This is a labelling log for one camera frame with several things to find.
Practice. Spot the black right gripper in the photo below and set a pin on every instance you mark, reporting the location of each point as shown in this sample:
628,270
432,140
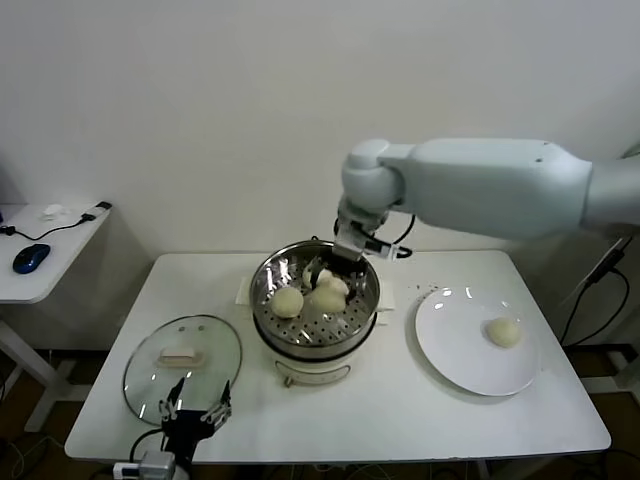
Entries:
345,266

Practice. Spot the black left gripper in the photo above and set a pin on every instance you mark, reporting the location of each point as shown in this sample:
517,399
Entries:
187,427

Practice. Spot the white steamed baozi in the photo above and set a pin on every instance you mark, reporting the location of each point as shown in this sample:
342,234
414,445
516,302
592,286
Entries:
327,299
326,276
286,302
503,331

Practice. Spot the round glass lid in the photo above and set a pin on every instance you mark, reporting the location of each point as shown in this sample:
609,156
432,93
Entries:
210,345

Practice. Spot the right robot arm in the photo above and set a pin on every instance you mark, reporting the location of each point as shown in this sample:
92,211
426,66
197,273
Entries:
475,185

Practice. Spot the stainless steel steamer basket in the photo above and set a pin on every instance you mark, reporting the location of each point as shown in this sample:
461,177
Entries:
320,325

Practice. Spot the cream electric cooker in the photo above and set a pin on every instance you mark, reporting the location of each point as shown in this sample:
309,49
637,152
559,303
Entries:
312,372

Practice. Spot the white round plate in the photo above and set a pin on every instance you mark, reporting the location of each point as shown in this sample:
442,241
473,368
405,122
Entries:
450,340

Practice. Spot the white side desk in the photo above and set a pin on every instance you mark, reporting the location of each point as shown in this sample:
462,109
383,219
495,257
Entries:
60,260

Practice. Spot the blue computer mouse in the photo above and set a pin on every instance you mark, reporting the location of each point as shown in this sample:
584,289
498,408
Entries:
31,258

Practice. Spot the small white object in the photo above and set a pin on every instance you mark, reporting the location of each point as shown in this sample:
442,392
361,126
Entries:
54,212

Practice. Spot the pale green appliance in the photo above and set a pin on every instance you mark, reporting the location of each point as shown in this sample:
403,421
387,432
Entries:
634,151

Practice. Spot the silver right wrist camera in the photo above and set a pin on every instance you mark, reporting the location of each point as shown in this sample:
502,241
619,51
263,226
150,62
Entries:
348,240

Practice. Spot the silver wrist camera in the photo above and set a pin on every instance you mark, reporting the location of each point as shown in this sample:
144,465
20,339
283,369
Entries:
157,462
348,240

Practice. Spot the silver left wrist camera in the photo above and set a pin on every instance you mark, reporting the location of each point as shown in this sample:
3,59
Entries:
157,462

